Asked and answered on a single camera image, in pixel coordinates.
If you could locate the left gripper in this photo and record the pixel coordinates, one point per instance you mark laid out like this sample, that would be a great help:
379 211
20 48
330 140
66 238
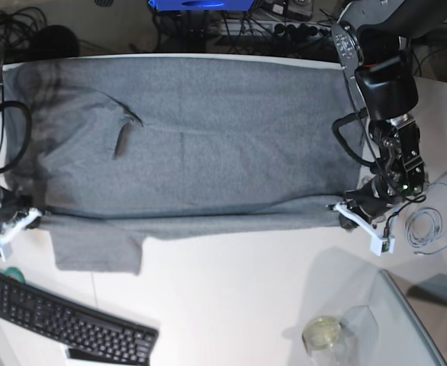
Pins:
365 206

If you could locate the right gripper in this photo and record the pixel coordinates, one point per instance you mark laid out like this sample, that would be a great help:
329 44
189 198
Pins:
16 214

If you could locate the grey t-shirt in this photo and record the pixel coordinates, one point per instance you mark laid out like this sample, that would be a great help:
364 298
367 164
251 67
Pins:
123 149

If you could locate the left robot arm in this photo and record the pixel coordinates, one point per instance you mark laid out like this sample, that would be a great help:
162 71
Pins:
374 40

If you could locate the green tape roll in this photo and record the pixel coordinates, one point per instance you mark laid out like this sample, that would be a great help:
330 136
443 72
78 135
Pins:
14 274

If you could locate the clear plastic box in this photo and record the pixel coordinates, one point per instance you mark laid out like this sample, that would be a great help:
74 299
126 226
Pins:
385 330

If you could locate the clear glass jar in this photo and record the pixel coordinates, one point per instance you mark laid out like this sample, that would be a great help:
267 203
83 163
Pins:
328 341

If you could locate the black computer keyboard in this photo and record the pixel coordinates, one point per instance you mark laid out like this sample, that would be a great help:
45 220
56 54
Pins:
100 336

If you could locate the power strip with red light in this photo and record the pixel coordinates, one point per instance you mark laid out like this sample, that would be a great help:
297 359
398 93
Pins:
301 32

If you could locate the blue box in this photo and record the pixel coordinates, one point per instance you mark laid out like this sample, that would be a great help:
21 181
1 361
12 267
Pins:
183 5

